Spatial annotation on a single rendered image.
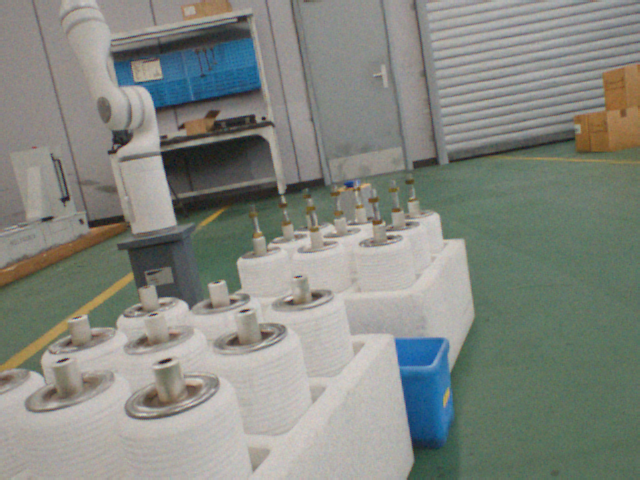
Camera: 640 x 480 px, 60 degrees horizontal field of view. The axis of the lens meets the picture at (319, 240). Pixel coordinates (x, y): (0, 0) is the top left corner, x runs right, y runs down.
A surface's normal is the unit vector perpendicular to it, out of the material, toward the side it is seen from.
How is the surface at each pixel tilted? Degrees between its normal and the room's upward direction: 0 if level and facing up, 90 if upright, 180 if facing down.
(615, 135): 90
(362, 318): 90
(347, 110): 90
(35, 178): 67
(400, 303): 90
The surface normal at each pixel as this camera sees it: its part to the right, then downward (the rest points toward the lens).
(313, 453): 0.89, -0.09
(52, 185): 0.03, 0.16
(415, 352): -0.40, 0.19
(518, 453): -0.18, -0.97
